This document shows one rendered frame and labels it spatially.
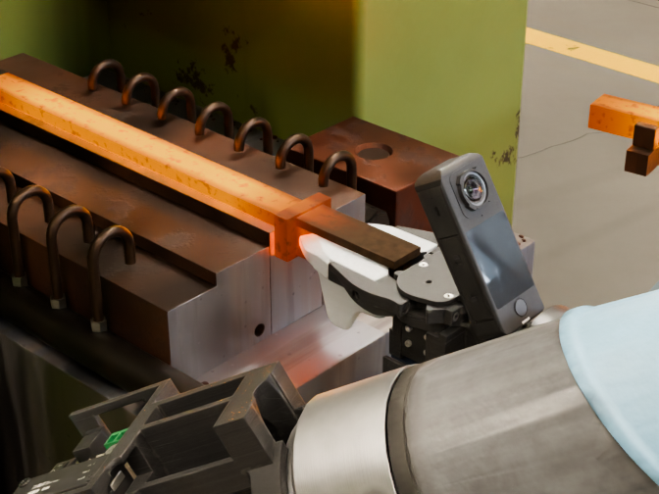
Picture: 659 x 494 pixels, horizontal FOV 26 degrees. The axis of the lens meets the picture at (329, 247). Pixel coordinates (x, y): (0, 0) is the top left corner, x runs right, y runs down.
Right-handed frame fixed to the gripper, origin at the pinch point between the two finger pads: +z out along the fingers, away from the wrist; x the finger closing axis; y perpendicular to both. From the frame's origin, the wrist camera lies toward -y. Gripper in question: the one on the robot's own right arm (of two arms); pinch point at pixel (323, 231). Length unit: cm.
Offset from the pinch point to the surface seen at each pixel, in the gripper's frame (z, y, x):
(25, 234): 18.2, 2.0, -12.2
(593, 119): 0.4, 3.4, 35.4
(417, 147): 6.4, 2.0, 18.4
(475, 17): 16.6, -0.9, 39.3
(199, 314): 2.7, 3.5, -9.6
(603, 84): 122, 100, 242
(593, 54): 136, 100, 258
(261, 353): 1.5, 8.5, -4.9
